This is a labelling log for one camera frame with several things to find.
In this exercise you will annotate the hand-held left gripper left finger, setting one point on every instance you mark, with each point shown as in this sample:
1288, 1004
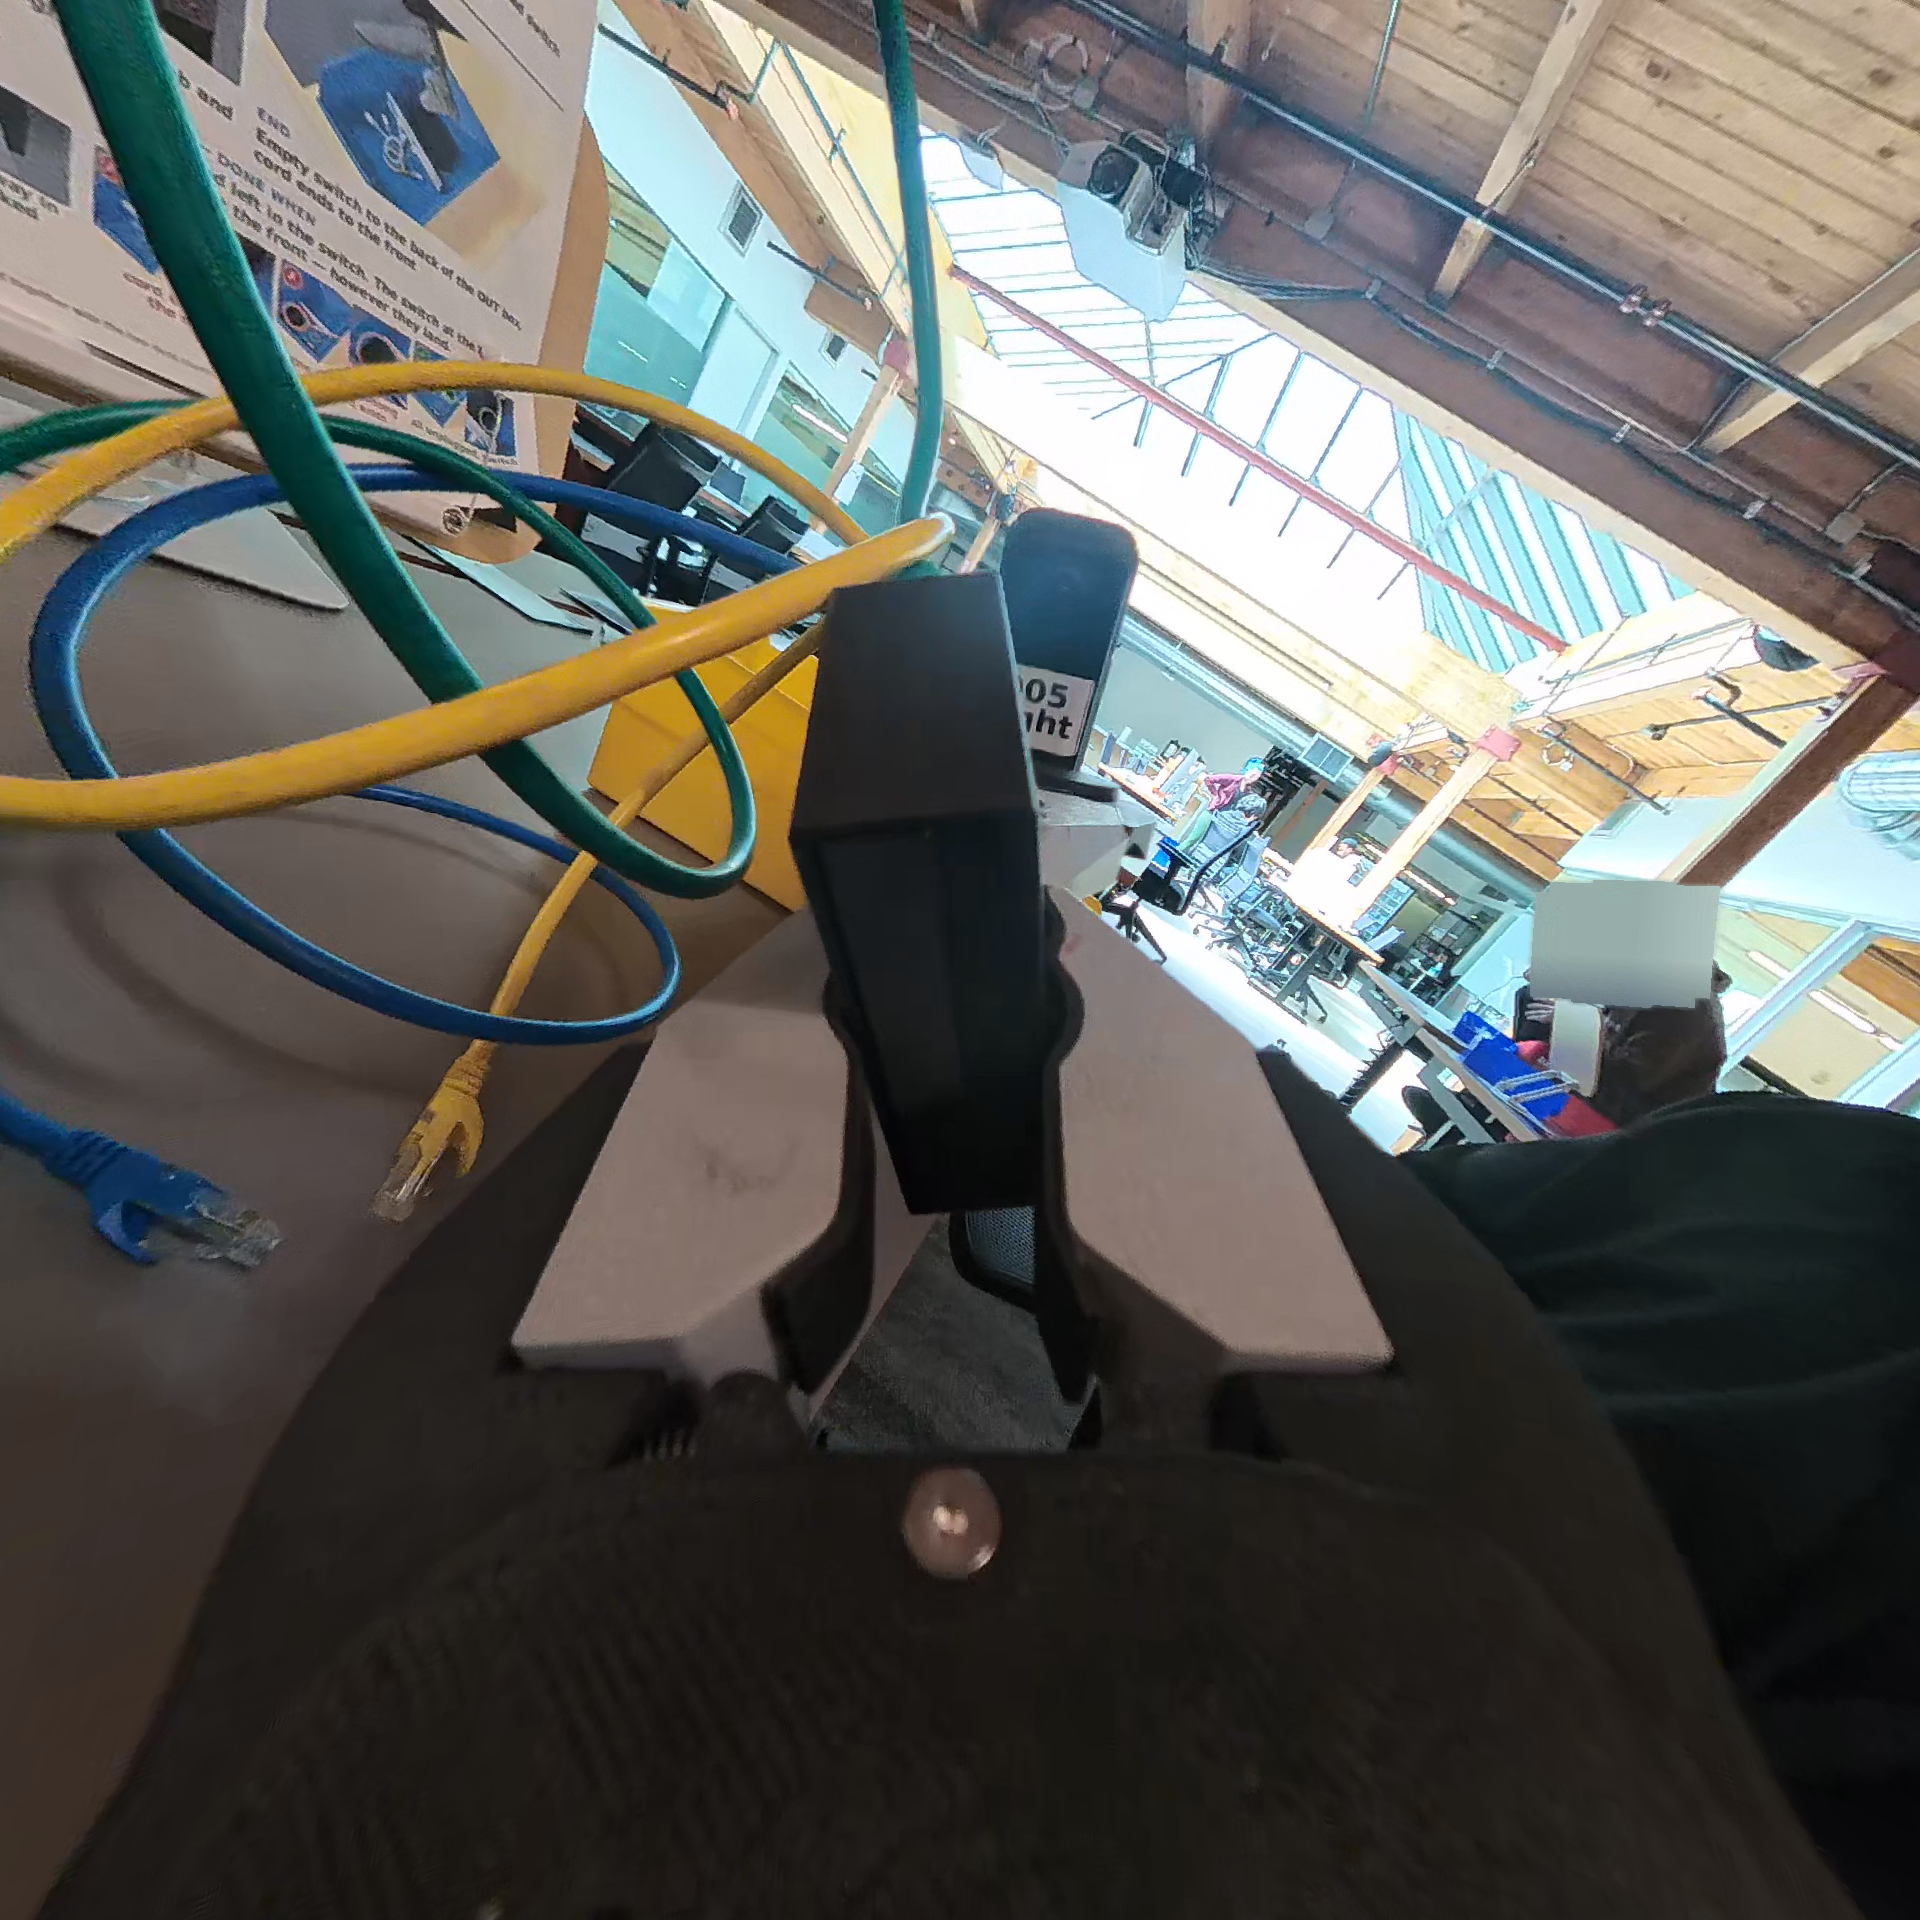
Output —
690, 1185

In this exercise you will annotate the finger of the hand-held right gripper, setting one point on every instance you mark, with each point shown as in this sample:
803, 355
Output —
1088, 850

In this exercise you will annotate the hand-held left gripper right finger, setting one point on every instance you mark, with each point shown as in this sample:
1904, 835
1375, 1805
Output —
1215, 1185

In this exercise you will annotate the yellow plastic bin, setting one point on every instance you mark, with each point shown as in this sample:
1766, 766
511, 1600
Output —
690, 781

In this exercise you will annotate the black office chair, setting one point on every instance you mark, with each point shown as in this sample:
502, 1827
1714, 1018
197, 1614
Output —
773, 526
659, 465

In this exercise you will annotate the blue storage bin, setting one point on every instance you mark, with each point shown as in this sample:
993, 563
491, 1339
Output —
1501, 1059

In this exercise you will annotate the white ceiling projector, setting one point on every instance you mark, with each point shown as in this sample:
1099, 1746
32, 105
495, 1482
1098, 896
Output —
1125, 240

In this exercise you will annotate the tan cardboard panel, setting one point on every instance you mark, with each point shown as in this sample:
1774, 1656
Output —
583, 299

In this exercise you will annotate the instruction sheet stand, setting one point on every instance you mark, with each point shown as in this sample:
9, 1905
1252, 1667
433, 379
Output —
449, 225

